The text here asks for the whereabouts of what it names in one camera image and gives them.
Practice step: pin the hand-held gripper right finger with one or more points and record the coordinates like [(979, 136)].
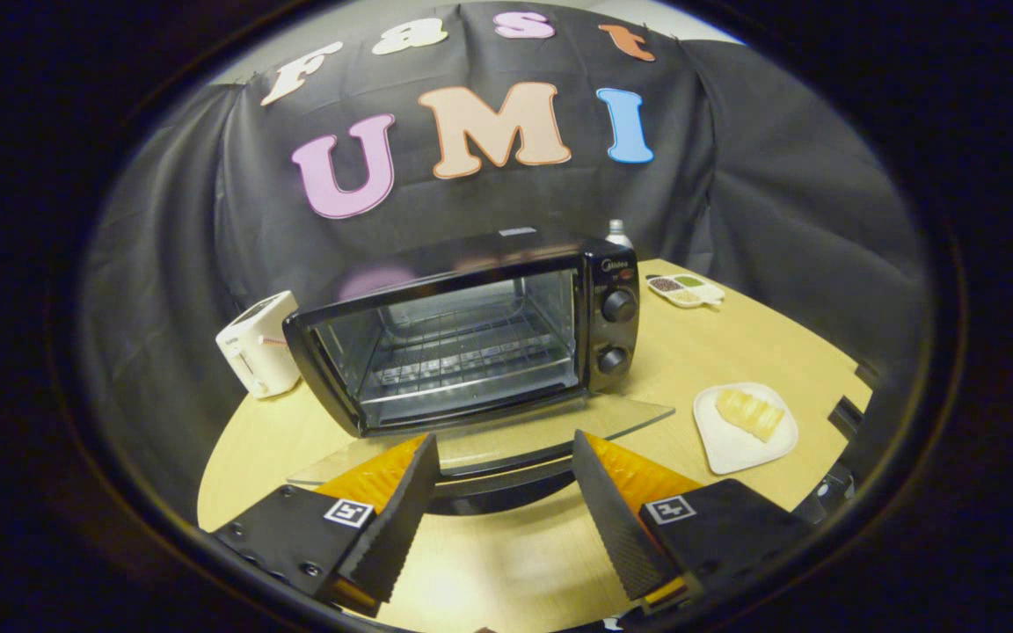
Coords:
[(616, 519)]

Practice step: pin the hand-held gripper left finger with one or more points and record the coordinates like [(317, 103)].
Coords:
[(397, 519)]

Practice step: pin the sliced yellow bread loaf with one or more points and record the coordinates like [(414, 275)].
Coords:
[(751, 413)]

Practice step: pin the black toaster oven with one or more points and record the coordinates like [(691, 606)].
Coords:
[(471, 255)]

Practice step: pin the white pop-up toaster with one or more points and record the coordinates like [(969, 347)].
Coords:
[(256, 347)]

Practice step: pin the white square plate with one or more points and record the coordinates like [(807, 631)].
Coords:
[(735, 453)]

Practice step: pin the white divided seasoning dish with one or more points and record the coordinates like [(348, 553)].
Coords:
[(687, 290)]

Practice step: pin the clear bottle with grey cap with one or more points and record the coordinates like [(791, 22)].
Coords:
[(619, 236)]

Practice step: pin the black backdrop cloth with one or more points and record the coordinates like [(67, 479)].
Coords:
[(207, 220)]

